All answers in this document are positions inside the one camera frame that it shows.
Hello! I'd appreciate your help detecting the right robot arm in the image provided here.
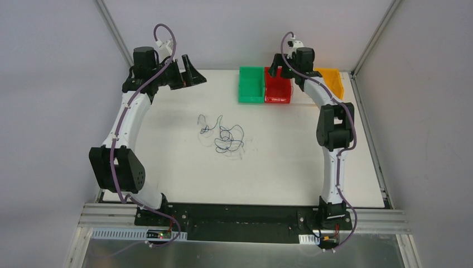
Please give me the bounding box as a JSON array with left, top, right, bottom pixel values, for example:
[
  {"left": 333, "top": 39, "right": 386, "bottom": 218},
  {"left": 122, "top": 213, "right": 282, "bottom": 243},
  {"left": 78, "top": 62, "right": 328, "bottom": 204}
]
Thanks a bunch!
[{"left": 268, "top": 47, "right": 356, "bottom": 229}]

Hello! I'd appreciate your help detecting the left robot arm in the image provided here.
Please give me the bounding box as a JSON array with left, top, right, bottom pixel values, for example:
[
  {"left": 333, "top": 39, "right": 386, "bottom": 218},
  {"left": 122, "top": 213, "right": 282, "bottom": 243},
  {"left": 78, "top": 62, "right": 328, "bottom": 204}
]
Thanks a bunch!
[{"left": 89, "top": 46, "right": 207, "bottom": 226}]

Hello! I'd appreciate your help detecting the red plastic bin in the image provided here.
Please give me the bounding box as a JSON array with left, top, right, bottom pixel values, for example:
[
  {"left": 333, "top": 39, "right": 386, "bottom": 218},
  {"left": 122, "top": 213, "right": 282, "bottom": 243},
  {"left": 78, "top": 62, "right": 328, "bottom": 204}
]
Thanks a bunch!
[{"left": 264, "top": 67, "right": 292, "bottom": 104}]

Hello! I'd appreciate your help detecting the green plastic bin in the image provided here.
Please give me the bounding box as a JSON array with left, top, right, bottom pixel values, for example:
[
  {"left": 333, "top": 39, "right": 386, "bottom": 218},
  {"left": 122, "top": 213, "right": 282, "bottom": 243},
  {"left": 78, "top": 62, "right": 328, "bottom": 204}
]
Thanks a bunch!
[{"left": 238, "top": 66, "right": 265, "bottom": 104}]

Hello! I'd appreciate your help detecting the yellow plastic bin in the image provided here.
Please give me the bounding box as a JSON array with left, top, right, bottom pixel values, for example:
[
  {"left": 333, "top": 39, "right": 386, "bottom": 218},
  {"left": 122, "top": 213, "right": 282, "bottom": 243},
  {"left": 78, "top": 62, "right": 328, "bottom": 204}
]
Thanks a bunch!
[{"left": 315, "top": 68, "right": 344, "bottom": 100}]

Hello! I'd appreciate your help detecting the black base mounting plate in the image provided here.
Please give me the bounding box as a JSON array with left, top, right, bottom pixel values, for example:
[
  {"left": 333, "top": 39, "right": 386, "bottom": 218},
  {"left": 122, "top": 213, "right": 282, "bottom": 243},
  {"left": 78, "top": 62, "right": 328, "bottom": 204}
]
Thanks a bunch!
[{"left": 134, "top": 203, "right": 353, "bottom": 244}]

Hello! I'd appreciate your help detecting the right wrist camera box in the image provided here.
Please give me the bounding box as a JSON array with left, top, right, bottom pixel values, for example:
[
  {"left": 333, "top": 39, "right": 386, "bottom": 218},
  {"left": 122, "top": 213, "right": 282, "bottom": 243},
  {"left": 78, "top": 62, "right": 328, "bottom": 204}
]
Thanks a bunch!
[{"left": 287, "top": 37, "right": 304, "bottom": 50}]

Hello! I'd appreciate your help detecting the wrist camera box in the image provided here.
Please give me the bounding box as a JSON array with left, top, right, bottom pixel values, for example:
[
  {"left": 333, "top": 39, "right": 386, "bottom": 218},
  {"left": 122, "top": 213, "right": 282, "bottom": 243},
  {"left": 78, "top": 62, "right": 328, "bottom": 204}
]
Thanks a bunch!
[
  {"left": 155, "top": 39, "right": 174, "bottom": 58},
  {"left": 287, "top": 37, "right": 304, "bottom": 50}
]

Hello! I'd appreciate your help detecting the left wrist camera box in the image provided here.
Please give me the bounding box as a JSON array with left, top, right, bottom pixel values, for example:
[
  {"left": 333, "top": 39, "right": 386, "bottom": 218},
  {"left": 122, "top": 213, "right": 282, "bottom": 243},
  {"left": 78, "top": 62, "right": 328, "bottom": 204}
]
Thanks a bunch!
[{"left": 155, "top": 39, "right": 174, "bottom": 58}]

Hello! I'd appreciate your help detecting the aluminium front frame rail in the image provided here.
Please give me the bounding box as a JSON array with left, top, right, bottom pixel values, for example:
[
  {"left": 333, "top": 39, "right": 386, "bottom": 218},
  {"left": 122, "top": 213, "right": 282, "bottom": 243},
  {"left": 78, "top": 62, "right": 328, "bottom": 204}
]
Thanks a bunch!
[{"left": 79, "top": 203, "right": 412, "bottom": 235}]

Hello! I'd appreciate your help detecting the left white cable duct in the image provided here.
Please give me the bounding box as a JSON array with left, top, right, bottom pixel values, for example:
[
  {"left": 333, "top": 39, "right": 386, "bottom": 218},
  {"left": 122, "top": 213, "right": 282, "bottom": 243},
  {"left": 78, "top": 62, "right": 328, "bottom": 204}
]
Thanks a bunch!
[{"left": 91, "top": 228, "right": 187, "bottom": 242}]

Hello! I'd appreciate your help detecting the white cable duct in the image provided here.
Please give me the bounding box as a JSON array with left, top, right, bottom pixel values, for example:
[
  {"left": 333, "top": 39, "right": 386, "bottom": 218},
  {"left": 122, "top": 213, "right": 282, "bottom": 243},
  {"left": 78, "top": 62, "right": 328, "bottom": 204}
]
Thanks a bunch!
[
  {"left": 91, "top": 228, "right": 187, "bottom": 242},
  {"left": 298, "top": 234, "right": 320, "bottom": 245}
]

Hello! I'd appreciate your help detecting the right white cable duct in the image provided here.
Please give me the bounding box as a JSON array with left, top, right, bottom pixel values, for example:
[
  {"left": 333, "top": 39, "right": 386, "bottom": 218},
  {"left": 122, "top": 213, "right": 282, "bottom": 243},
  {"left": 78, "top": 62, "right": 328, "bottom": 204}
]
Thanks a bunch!
[{"left": 298, "top": 234, "right": 320, "bottom": 245}]

